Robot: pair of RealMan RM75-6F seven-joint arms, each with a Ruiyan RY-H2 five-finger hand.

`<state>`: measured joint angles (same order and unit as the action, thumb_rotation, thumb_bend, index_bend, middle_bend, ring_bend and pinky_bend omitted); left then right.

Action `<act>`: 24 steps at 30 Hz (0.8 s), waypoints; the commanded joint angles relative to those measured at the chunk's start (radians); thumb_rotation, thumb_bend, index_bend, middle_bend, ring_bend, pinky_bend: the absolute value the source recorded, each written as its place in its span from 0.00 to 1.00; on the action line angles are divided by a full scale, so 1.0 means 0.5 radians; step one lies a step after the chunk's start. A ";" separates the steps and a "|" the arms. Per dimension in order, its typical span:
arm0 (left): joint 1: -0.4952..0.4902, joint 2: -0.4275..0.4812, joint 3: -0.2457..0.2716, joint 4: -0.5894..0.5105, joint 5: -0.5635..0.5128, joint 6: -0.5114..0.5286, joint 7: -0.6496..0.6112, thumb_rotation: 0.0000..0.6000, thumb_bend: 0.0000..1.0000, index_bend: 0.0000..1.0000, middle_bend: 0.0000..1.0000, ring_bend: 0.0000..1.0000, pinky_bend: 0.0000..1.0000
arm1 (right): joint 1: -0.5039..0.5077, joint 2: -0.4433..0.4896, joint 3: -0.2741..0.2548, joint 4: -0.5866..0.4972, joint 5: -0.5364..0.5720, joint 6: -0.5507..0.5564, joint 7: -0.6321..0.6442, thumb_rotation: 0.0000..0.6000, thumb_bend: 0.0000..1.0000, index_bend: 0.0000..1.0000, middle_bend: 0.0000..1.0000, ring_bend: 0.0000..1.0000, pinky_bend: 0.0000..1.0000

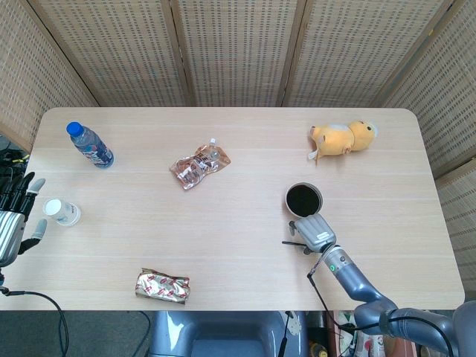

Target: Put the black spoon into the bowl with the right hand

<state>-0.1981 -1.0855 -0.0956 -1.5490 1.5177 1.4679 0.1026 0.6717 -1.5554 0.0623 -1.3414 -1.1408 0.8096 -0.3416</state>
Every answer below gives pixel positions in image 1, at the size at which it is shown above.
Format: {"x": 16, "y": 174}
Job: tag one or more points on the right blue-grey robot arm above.
{"x": 357, "y": 282}

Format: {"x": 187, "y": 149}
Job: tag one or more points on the white cup with dark liquid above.
{"x": 303, "y": 199}

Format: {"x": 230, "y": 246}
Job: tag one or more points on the colourful printed bag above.
{"x": 366, "y": 340}

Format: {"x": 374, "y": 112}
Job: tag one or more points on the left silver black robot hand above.
{"x": 11, "y": 230}

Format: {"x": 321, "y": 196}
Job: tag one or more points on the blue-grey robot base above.
{"x": 223, "y": 334}

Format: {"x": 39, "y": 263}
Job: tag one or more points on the yellow plush bear toy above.
{"x": 334, "y": 141}

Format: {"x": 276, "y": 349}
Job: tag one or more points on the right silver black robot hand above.
{"x": 316, "y": 234}

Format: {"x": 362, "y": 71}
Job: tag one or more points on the woven rattan screen panel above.
{"x": 461, "y": 223}
{"x": 22, "y": 74}
{"x": 446, "y": 93}
{"x": 111, "y": 56}
{"x": 353, "y": 56}
{"x": 238, "y": 56}

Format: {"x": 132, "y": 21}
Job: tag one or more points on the silver Lipton foil bag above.
{"x": 160, "y": 286}

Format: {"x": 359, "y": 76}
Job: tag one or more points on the black device with yellow tag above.
{"x": 11, "y": 158}

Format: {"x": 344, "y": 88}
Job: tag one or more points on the blue sports drink bottle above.
{"x": 93, "y": 148}

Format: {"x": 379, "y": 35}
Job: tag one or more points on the white paper cup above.
{"x": 63, "y": 213}

